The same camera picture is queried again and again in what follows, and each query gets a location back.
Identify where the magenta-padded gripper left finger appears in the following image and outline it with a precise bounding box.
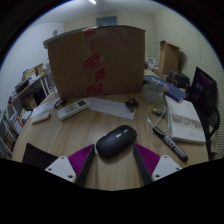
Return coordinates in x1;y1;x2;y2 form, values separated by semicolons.
44;143;97;188

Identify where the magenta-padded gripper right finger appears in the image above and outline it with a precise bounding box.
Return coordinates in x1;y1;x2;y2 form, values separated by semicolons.
132;143;183;186

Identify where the black computer mouse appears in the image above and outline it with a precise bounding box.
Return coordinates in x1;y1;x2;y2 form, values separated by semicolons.
95;124;138;159

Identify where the black marker pen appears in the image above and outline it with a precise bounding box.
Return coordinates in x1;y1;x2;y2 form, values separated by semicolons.
152;127;189;163

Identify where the white book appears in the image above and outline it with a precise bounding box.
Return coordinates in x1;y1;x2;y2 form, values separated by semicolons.
164;94;207;145

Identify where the small white flat box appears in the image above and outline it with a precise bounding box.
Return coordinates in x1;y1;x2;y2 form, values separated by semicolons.
31;110;51;125

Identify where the white remote control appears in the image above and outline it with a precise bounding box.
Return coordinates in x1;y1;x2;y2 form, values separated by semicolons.
57;98;92;121

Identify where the black office chair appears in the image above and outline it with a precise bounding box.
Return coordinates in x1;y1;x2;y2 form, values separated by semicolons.
199;106;222;158

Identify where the white printed paper sheet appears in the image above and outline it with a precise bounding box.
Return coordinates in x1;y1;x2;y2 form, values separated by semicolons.
30;98;63;118

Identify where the small black brown gadget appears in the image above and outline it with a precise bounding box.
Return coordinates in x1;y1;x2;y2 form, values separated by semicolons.
125;98;140;113

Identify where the blue book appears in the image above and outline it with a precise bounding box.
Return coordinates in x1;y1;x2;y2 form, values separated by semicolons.
143;74;188;103

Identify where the cluttered shelf unit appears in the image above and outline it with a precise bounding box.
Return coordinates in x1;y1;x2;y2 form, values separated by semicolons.
0;62;54;160

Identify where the black monitor screen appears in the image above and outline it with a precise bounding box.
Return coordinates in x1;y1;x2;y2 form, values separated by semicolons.
188;66;219;118

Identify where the black bag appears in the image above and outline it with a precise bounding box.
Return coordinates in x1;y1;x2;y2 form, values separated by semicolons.
167;69;191;89

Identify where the open tall cardboard box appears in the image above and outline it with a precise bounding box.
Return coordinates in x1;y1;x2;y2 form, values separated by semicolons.
157;40;181;76

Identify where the large brown cardboard box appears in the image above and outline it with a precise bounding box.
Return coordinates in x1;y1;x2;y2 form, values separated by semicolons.
46;25;147;100

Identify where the stack of papers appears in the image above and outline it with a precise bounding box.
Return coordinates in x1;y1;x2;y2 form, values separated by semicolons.
42;27;91;47

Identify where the grey door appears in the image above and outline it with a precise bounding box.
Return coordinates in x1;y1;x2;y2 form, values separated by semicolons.
95;15;118;28

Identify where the white cable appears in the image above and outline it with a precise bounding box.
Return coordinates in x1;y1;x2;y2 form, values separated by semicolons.
146;99;172;135

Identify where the black coiled cable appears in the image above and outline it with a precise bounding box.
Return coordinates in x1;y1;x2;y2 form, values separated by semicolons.
53;98;68;109

